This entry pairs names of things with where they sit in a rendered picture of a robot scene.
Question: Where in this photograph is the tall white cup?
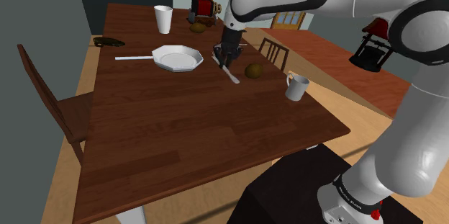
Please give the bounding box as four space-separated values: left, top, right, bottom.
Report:
153 4 174 35

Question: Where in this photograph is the wooden chair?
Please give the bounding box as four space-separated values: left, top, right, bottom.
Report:
17 43 95 166
258 37 291 73

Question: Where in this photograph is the wooden framed door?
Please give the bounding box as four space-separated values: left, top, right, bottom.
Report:
270 0 325 30

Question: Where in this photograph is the white frying pan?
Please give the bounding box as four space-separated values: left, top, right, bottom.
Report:
114 44 204 73

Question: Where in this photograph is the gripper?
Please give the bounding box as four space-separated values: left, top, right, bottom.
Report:
214 26 245 70

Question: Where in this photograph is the wooden dining table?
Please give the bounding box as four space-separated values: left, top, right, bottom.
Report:
71 2 352 224

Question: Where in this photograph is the white mug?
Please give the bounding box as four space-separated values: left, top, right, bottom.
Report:
284 73 311 102

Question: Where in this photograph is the dark flat object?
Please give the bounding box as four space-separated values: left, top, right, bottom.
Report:
92 36 126 48

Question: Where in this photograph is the red and black appliance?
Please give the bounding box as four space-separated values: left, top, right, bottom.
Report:
188 0 223 27

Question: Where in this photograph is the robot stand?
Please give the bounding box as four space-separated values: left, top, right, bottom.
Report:
226 143 424 224

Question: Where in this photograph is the white spatula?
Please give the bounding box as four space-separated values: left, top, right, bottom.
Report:
211 53 241 85

